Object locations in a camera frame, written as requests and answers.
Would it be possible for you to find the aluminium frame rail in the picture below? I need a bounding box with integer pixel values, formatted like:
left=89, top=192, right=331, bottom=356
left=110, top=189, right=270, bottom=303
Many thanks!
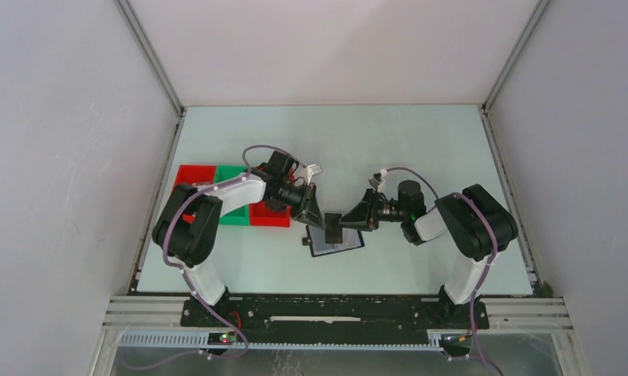
left=102, top=296, right=573, bottom=334

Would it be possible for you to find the red plastic bin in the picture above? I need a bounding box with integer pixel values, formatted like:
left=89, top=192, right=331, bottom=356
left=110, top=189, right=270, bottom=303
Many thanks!
left=249, top=200, right=291, bottom=228
left=171, top=164, right=218, bottom=224

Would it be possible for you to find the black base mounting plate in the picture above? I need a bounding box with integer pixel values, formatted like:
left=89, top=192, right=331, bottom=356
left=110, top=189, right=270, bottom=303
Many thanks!
left=180, top=294, right=489, bottom=345

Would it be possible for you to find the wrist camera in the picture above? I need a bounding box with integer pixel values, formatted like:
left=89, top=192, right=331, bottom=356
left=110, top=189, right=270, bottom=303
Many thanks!
left=301, top=164, right=323, bottom=185
left=369, top=169, right=388, bottom=193

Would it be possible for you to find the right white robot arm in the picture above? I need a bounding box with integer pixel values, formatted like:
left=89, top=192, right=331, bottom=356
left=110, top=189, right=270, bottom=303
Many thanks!
left=326, top=180, right=518, bottom=327

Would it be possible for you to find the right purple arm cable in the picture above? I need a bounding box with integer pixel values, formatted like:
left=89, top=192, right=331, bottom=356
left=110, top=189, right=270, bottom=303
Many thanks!
left=381, top=165, right=504, bottom=376

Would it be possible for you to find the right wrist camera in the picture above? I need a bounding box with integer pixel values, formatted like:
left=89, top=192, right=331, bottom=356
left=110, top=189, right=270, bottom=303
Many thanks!
left=369, top=169, right=388, bottom=193

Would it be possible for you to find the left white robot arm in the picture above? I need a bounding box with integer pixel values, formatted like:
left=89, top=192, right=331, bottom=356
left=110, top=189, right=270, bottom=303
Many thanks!
left=152, top=146, right=324, bottom=327

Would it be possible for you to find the black leather card holder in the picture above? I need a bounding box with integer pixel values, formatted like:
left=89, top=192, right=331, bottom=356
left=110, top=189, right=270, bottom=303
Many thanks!
left=301, top=226, right=365, bottom=258

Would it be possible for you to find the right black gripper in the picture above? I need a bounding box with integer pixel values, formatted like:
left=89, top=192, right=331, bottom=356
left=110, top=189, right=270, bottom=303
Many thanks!
left=339, top=187, right=408, bottom=231

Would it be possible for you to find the right red plastic bin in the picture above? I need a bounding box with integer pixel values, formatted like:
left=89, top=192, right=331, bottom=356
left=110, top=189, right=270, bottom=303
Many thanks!
left=249, top=200, right=291, bottom=228

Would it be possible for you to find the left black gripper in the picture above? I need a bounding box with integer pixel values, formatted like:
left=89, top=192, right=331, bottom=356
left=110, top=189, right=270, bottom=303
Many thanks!
left=272, top=180, right=326, bottom=230

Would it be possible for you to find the left red plastic bin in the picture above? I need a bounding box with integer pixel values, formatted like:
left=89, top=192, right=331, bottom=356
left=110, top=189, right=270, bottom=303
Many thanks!
left=171, top=164, right=218, bottom=224

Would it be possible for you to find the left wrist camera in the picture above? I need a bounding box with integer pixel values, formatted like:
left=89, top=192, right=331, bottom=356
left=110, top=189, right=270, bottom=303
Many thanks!
left=301, top=164, right=323, bottom=185

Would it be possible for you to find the green plastic bin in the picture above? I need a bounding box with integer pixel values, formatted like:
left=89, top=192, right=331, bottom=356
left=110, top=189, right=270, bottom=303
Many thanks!
left=215, top=165, right=250, bottom=226

